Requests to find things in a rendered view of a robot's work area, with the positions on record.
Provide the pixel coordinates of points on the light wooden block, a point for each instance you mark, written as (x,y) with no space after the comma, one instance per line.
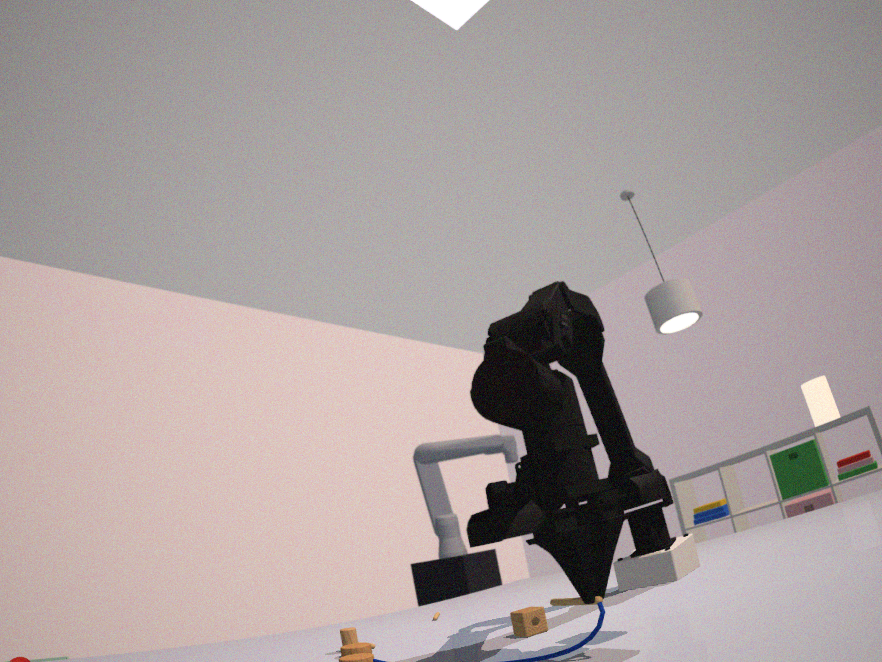
(529,621)

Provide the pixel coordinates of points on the round wooden disc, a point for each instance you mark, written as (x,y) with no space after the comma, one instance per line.
(356,648)

